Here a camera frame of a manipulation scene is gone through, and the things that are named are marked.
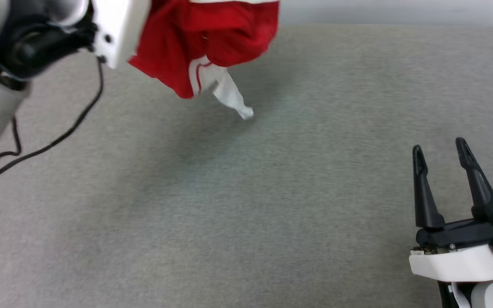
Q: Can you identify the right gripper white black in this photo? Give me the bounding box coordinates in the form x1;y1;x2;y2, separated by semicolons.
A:
409;137;493;283

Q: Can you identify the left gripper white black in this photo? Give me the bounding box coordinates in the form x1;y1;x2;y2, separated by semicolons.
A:
91;0;151;70

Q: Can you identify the red and white basketball jersey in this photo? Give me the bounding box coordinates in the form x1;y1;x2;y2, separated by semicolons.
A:
128;0;280;121

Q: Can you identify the grey fabric sofa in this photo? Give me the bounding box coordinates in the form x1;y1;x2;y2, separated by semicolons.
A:
0;24;493;308

